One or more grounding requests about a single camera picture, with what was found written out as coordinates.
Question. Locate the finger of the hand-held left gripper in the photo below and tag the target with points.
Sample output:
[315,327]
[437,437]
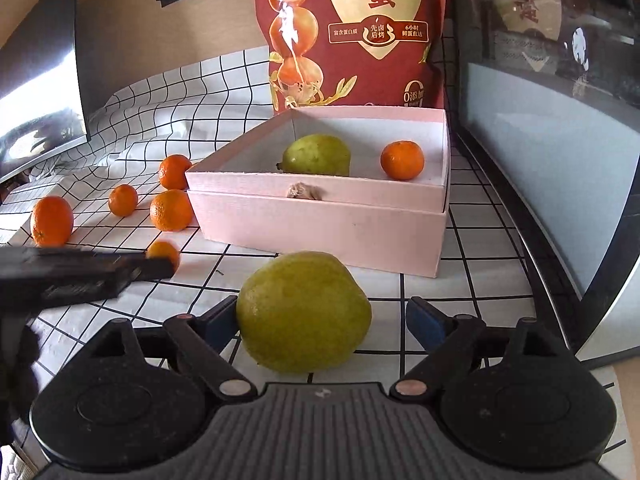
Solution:
[155,267]

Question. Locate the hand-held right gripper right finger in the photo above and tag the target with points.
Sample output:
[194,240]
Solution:
[425,325]

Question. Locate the pink gift box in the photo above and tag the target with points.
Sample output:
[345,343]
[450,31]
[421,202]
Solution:
[325,230]

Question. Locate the small mandarin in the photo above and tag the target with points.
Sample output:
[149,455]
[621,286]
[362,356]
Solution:
[162,249]
[175,171]
[171,210]
[402,160]
[123,200]

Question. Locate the computer monitor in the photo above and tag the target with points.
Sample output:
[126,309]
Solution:
[40,110]

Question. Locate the large green pear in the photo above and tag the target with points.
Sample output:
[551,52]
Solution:
[300,310]

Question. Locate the white black checked cloth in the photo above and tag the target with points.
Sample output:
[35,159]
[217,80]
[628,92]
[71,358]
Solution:
[475,260]

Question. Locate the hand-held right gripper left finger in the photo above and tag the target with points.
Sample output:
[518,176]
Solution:
[220,324]

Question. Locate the large orange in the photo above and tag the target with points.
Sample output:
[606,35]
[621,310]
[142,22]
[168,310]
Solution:
[51,220]

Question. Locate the red snack bag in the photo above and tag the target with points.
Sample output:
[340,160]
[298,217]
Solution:
[350,60]

